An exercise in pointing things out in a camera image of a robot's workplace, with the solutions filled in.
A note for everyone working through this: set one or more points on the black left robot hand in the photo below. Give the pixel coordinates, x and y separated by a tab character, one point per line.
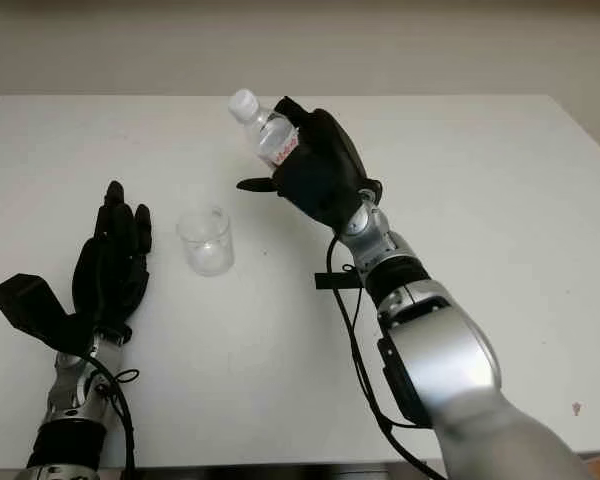
110	275

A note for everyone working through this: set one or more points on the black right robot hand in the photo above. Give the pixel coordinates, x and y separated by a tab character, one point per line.
315	175

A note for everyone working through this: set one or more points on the clear plastic water bottle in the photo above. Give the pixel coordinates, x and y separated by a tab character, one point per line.
260	125

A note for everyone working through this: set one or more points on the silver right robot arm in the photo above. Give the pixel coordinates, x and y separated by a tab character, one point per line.
445	360

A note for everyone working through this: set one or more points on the clear glass cup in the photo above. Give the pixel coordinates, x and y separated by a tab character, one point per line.
207	245

